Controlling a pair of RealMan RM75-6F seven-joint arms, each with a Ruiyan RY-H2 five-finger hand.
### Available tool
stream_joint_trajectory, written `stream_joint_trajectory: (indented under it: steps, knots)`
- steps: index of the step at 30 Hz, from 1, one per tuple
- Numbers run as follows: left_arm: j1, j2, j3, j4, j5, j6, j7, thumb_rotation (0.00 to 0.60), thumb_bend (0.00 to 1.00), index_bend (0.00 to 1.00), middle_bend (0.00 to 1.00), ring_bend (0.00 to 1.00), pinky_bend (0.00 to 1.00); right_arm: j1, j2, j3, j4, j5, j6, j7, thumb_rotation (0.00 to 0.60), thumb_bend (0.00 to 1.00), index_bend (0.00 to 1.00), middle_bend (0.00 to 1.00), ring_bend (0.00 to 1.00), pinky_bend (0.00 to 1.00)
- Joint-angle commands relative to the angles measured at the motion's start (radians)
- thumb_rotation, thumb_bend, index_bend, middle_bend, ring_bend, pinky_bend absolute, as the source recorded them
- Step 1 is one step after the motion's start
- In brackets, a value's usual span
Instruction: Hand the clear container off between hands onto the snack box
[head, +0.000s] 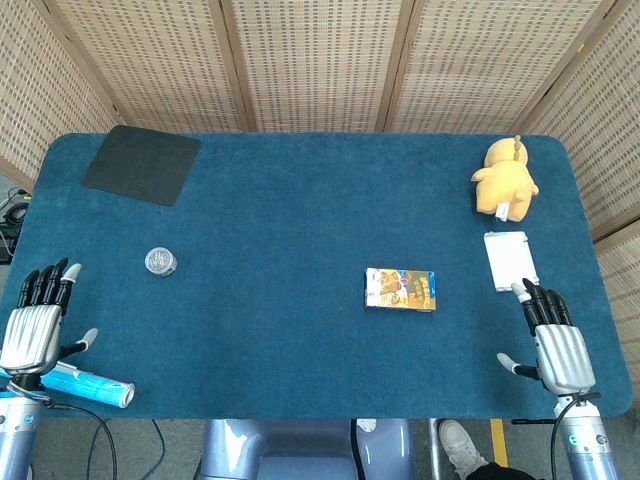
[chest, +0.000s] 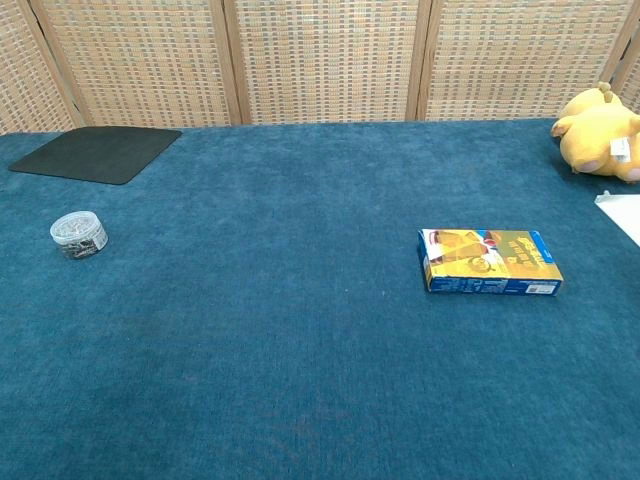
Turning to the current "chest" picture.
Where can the clear round plastic container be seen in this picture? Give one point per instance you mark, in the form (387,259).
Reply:
(79,235)

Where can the yellow and blue snack box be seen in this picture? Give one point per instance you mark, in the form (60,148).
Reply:
(490,260)

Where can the blue table cloth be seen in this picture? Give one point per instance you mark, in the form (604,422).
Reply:
(250,325)

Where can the woven wooden folding screen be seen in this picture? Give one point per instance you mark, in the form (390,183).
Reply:
(325,60)

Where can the black mouse mat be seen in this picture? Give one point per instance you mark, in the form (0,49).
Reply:
(95,155)

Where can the yellow plush toy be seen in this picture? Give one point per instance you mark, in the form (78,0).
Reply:
(595,140)

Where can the white paper sheet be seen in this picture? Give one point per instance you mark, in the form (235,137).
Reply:
(625,212)

